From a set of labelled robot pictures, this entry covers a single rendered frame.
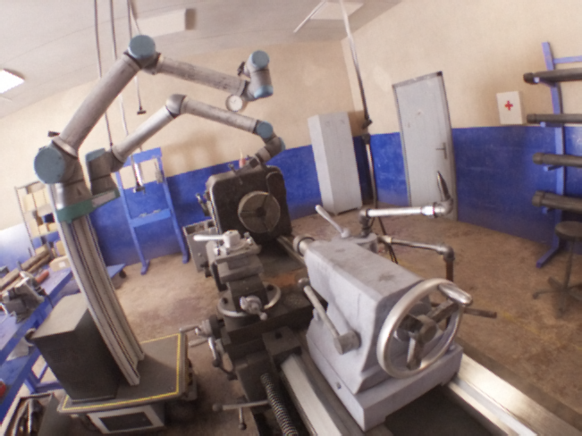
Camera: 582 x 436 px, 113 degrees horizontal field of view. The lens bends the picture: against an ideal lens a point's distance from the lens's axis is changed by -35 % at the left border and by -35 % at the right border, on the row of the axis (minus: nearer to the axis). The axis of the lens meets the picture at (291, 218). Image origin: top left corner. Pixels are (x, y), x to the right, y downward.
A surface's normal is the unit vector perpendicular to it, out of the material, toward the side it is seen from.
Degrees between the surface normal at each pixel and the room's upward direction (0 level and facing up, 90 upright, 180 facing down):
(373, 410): 90
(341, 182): 90
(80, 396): 90
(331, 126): 90
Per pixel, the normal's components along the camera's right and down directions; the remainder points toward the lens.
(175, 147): 0.32, 0.18
